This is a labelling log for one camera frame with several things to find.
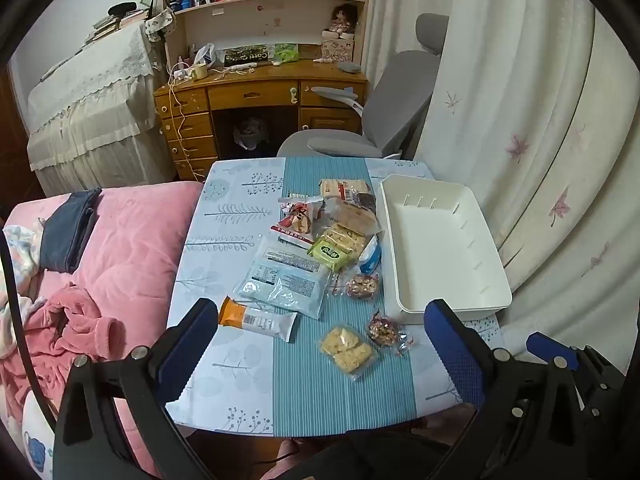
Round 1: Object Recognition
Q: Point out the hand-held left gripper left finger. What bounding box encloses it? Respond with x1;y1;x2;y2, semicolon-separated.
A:
52;298;219;480

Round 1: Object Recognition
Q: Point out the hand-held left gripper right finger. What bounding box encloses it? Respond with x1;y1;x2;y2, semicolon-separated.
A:
424;298;596;480

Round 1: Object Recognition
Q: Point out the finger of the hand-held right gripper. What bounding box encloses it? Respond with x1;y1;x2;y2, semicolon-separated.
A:
526;332;628;426

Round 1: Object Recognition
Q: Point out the orange white snack bar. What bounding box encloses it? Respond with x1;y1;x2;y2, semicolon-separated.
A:
218;296;298;343

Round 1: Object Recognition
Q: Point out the nut cluster candy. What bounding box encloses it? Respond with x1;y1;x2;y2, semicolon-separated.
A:
332;271;383;302
366;310;416;358

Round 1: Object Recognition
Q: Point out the clear rice crispy packet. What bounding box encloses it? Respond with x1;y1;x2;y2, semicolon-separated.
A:
320;225;373;257
319;324;378;380

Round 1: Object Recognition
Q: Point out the large light blue packet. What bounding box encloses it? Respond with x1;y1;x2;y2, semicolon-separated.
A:
233;236;335;320

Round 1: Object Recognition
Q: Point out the white plastic bin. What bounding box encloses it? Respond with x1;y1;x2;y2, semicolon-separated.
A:
378;174;513;326

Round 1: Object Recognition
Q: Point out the small blue white packet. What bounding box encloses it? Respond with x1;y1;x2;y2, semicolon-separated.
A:
357;237;383;276

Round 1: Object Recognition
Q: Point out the green snack packet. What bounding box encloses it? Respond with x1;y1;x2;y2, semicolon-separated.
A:
306;236;357;273

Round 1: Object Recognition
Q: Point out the red white snack packet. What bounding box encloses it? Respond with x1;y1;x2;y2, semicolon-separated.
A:
271;195;326;250

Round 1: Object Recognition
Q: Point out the clear pastry packet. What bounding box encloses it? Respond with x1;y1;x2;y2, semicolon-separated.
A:
325;197;383;236

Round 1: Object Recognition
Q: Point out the beige packet red label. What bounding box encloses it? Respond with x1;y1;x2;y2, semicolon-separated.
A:
320;178;373;201

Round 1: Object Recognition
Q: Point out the pink blanket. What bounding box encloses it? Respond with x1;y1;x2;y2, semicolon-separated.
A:
0;180;206;480

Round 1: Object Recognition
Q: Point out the pink fleece robe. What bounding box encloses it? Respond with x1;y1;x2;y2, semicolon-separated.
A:
0;282;126;411

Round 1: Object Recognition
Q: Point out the navy folded cloth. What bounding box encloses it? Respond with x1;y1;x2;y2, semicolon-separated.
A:
39;187;103;274

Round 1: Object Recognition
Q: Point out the white blue cartoon cloth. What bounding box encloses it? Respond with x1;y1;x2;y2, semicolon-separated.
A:
20;390;56;476

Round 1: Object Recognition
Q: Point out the white patterned cloth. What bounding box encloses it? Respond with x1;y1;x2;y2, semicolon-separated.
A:
0;220;48;361

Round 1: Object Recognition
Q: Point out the waste bin white liner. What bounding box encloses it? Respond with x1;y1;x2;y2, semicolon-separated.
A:
232;117;268;151

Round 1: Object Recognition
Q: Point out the cream leaf print curtain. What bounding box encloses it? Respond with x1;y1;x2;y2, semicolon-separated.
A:
360;0;640;441

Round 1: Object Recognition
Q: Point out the wooden desk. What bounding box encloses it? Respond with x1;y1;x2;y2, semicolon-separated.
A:
152;57;368;181

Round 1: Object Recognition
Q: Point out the lace cloth covered cabinet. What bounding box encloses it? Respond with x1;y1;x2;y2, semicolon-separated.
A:
26;20;168;186

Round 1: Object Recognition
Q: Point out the grey office chair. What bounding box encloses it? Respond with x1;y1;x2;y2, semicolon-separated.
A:
276;12;449;160

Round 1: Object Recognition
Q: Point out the white plastic bag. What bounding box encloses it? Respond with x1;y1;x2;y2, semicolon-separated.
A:
192;42;217;67

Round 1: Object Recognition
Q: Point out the dark printed packet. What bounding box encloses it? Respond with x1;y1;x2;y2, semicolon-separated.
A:
223;46;271;67

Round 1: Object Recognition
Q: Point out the green bag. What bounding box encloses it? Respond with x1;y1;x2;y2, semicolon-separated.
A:
272;42;299;65

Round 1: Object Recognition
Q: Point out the floral fabric bag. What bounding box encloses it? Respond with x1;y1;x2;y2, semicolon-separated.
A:
145;7;177;41

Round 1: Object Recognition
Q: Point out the wooden bookshelf hutch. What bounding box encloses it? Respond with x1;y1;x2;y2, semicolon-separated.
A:
159;0;376;68

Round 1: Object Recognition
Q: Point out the cardboard box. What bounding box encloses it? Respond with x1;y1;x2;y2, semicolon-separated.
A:
320;37;356;63

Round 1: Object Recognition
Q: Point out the stack of books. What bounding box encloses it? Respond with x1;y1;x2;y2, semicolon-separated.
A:
85;10;151;43

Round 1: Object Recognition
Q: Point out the doll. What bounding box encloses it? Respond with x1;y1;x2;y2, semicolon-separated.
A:
327;4;357;41

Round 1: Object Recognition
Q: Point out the black cable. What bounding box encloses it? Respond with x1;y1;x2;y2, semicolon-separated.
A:
0;230;57;433

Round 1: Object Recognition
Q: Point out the white cable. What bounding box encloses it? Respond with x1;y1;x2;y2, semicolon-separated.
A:
167;65;208;181

